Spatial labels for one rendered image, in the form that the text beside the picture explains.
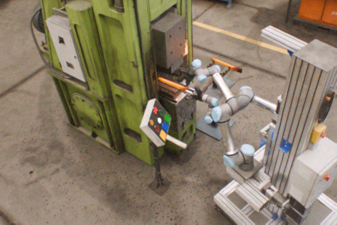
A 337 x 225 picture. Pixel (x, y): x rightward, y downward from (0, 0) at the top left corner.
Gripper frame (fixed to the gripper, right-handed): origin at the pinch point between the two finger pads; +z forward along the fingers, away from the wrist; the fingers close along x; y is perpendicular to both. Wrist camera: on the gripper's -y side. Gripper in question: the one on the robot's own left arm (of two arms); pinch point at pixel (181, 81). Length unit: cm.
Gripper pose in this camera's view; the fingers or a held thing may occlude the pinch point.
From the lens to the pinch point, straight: 324.0
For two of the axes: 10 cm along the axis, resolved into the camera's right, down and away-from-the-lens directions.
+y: 7.5, 6.6, -1.0
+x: 5.9, -5.9, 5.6
